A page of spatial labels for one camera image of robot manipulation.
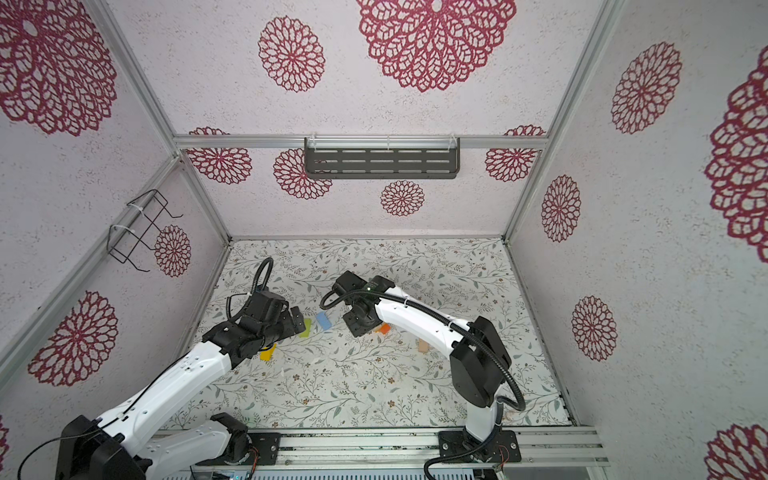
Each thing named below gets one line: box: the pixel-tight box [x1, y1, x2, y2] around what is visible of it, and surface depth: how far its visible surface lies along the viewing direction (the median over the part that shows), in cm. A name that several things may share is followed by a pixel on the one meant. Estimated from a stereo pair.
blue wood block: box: [316, 311, 332, 330], surface depth 99 cm
